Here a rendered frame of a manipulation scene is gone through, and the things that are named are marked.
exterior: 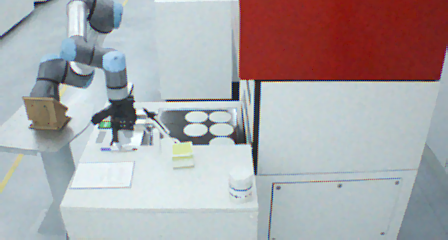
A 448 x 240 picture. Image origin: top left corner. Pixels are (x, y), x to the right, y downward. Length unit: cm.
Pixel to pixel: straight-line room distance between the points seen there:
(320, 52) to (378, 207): 78
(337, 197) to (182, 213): 73
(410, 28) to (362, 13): 19
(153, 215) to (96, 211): 18
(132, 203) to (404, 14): 107
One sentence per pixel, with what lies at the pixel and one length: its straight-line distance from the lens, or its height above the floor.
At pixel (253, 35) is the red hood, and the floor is 138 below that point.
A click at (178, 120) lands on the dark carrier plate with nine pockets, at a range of 188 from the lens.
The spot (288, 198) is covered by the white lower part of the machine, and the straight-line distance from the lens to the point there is 177.
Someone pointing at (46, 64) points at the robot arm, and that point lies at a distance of 211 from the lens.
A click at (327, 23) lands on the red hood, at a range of 143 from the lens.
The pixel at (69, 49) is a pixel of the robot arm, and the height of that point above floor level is 135.
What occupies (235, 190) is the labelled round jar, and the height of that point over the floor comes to 101.
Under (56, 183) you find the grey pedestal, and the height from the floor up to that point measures 51.
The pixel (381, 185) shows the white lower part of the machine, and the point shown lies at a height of 75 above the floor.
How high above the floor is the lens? 185
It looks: 29 degrees down
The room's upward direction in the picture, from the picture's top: straight up
